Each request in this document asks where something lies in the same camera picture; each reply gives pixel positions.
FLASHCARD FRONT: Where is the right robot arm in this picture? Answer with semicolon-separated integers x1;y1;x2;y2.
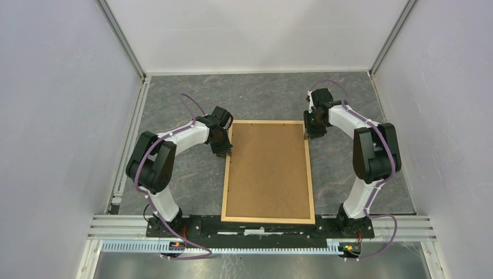
303;88;401;237

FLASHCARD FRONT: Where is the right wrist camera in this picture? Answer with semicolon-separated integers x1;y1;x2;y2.
306;90;314;113

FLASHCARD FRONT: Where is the white slotted cable duct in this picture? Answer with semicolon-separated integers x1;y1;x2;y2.
101;240;360;256

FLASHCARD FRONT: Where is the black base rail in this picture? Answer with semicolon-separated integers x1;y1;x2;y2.
146;215;375;251

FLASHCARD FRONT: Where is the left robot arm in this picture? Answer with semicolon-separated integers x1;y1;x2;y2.
126;106;234;237

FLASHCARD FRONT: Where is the brown backing board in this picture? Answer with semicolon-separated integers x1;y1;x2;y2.
221;120;315;224

